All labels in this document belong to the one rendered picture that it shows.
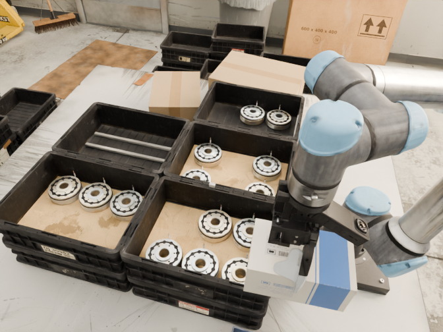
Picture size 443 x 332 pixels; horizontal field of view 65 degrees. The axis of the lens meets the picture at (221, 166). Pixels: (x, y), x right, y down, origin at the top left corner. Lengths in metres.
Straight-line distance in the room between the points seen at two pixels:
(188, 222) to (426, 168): 2.16
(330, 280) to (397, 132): 0.30
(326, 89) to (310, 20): 3.17
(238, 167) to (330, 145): 0.83
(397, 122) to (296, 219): 0.22
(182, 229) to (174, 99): 0.67
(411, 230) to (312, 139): 0.57
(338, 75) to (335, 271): 0.35
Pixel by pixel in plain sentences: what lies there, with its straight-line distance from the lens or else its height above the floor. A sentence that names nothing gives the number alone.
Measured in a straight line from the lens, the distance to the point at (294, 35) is 3.77.
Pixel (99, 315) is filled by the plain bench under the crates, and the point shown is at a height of 0.70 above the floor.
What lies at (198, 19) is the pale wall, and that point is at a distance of 4.14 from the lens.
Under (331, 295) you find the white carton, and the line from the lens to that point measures 0.72.
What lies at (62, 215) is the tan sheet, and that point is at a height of 0.83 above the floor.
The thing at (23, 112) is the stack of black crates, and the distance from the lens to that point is 2.54.
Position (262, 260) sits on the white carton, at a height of 1.13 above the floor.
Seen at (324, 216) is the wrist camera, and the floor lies 1.28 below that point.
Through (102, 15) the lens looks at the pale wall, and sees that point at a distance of 4.54.
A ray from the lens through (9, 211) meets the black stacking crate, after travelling 1.20.
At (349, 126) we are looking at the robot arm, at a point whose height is 1.46.
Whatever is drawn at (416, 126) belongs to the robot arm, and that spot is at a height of 1.43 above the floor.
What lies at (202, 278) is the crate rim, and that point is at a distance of 0.89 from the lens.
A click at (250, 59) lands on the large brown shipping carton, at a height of 0.90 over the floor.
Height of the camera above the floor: 1.72
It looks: 44 degrees down
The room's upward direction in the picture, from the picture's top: 3 degrees clockwise
